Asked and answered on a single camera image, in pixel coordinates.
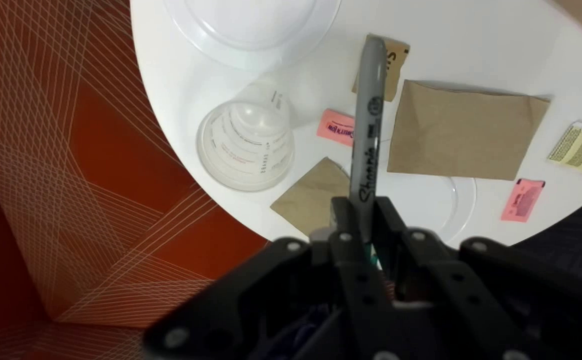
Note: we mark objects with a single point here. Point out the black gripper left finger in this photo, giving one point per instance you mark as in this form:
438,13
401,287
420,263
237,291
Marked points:
365,294

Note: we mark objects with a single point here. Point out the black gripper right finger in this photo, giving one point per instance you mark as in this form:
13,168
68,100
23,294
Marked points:
465,318

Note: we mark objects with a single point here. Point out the green capped grey marker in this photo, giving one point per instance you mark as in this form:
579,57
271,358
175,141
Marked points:
367,137

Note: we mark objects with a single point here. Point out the brown paper napkin by cup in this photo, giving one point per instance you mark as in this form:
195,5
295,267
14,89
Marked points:
307,203

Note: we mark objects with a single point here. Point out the pink sweetener packet near cup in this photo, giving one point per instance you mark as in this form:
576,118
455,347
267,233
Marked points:
336,126

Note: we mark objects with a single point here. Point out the transparent plastic cup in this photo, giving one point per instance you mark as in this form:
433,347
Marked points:
247,143

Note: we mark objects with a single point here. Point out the pink sweetener packet far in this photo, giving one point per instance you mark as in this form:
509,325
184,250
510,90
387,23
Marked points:
522,199

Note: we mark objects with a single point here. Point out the brown paper napkin centre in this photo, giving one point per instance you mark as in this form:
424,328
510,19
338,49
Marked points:
462,132

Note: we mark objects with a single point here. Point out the round white table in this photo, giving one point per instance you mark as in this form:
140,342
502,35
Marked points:
501,47

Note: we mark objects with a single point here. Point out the small brown sugar packet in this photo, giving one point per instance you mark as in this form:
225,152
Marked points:
381,62

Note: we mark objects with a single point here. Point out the clear plastic plate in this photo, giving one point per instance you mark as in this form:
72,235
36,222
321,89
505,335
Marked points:
252,35

